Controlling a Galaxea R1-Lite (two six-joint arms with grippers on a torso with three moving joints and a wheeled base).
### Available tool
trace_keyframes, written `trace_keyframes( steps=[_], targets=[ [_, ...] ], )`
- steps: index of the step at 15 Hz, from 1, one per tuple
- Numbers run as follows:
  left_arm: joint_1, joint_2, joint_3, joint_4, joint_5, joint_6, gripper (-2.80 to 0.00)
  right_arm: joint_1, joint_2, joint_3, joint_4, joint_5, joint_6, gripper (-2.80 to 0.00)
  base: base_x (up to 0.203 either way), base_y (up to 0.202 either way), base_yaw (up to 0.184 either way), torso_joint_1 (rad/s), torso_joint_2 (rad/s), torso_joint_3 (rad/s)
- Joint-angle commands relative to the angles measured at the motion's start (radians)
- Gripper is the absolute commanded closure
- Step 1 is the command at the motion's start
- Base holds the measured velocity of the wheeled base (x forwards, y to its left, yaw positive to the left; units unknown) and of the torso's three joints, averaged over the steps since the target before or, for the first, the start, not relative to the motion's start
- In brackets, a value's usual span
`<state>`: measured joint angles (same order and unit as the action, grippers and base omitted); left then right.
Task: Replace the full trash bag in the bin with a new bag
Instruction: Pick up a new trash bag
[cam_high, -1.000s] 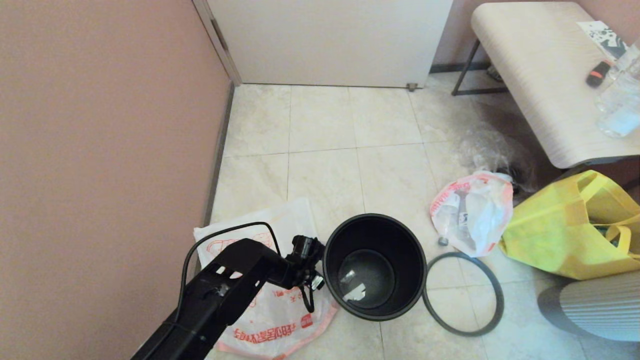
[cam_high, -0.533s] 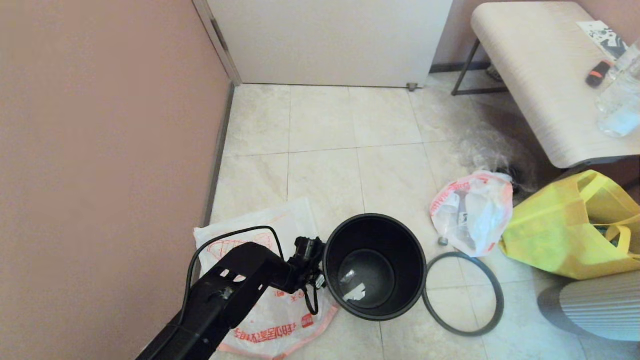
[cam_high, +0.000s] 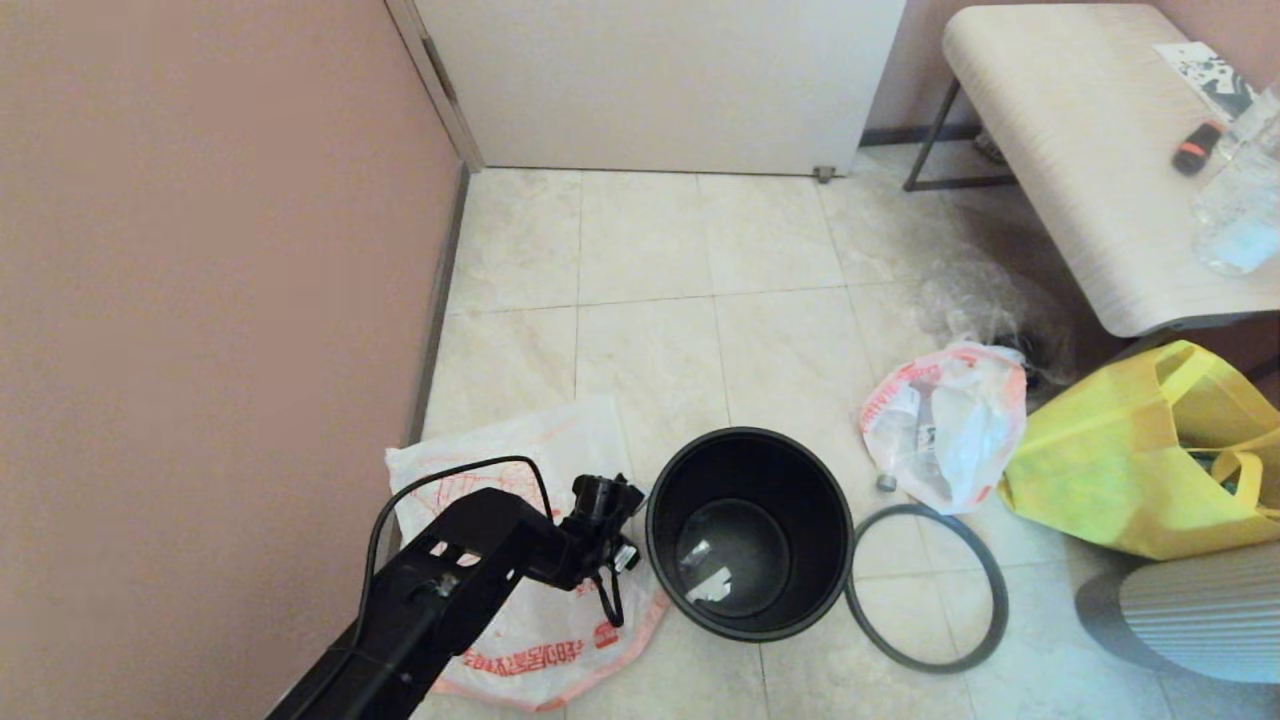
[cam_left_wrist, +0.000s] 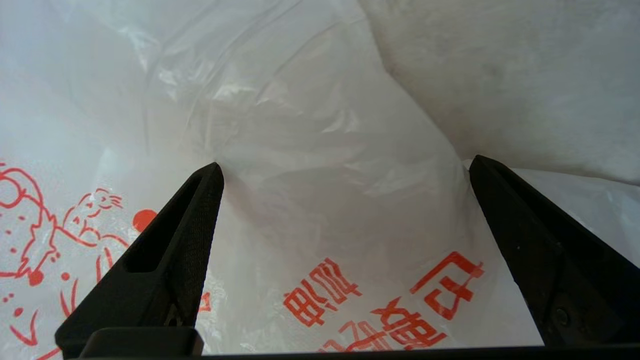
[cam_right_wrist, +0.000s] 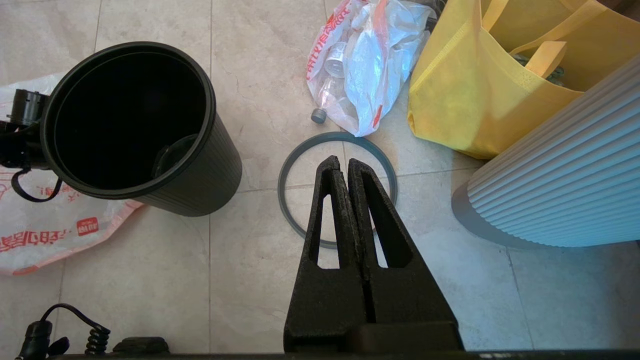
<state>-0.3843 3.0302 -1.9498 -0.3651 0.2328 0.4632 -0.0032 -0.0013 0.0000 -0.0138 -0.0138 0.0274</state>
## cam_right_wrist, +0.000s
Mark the dark green object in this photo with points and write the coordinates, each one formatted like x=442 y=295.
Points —
x=555 y=75

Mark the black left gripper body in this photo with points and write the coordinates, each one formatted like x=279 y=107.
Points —
x=22 y=147

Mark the yellow fabric tote bag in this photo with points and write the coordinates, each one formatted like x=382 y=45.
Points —
x=465 y=100

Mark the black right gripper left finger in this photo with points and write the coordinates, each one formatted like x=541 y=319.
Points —
x=325 y=305

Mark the black round trash bin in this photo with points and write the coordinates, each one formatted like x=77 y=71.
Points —
x=210 y=170

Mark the grey ribbed round object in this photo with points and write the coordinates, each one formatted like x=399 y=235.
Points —
x=575 y=175

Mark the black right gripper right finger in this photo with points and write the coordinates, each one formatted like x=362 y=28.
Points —
x=410 y=305

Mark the bottle-filled white orange trash bag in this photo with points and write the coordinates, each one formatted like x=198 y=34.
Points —
x=370 y=65

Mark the blue-label clear plastic bottle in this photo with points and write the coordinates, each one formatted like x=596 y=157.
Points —
x=318 y=116

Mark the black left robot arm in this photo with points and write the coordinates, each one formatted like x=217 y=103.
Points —
x=27 y=106

